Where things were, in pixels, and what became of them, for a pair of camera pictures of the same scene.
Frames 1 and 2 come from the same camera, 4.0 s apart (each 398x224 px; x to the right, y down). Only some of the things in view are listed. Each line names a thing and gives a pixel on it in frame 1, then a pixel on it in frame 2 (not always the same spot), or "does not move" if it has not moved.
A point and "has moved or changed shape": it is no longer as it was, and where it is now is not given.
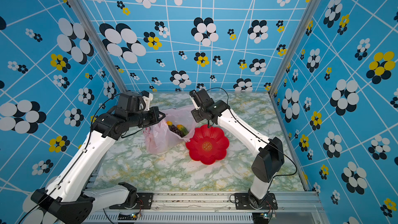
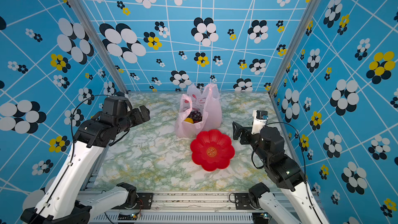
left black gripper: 155,110 -> 141,119
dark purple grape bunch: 173,128 has moved or changed shape
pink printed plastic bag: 158,139 -> 208,102
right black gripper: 197,118 -> 247,134
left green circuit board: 128,216 does not move
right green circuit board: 261,217 does not move
